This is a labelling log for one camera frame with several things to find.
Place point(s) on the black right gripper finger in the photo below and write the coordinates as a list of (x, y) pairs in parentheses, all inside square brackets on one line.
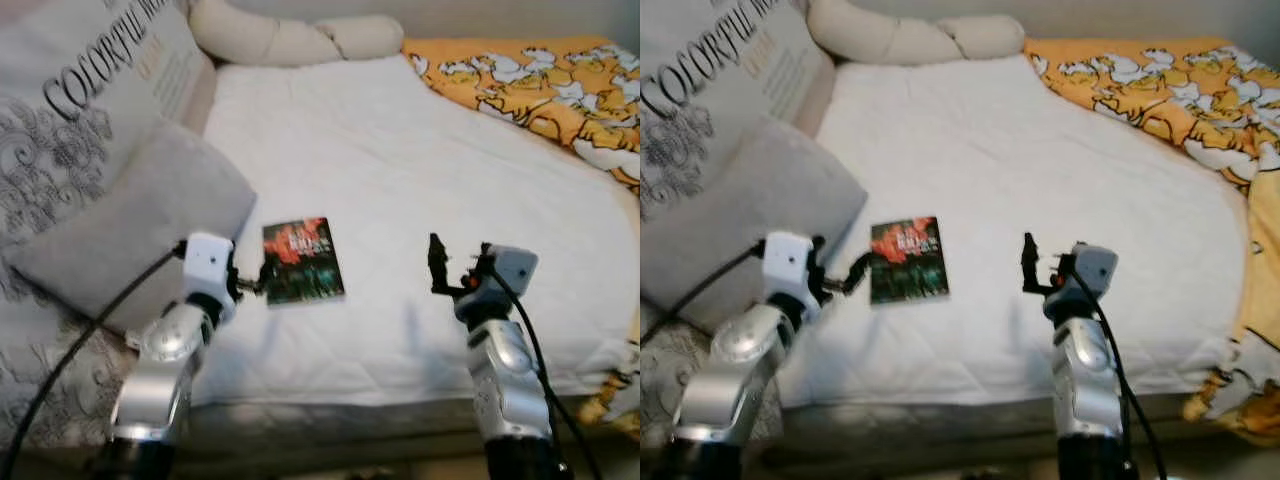
[(1031, 265), (439, 265)]

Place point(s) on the dark red city cover book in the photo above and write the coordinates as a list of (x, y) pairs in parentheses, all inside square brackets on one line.
[(908, 262), (305, 265)]

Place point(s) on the grey plush pillow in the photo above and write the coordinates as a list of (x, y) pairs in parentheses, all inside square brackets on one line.
[(140, 220), (760, 220)]

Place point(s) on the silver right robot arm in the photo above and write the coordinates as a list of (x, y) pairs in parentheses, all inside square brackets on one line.
[(1085, 390), (505, 380)]

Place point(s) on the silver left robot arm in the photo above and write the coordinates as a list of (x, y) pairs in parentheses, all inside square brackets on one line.
[(730, 390), (160, 380)]

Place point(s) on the white quilted mattress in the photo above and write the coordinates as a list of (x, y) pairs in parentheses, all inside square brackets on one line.
[(400, 150), (1000, 150)]

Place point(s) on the yellow cartoon print blanket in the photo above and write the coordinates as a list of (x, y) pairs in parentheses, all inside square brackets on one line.
[(1130, 75), (520, 80)]

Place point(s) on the grey printed headboard cushion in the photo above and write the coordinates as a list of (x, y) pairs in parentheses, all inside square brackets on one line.
[(60, 100), (700, 60)]

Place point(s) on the beige knotted bolster pillow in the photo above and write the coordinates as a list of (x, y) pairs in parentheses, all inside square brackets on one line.
[(900, 35), (290, 35)]

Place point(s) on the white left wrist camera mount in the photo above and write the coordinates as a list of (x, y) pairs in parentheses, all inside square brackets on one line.
[(788, 262), (208, 262)]

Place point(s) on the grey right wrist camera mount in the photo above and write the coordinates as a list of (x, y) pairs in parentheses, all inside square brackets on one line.
[(1095, 270), (512, 270)]

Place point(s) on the brown bed frame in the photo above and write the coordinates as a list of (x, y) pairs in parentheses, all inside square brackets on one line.
[(950, 452), (350, 455)]

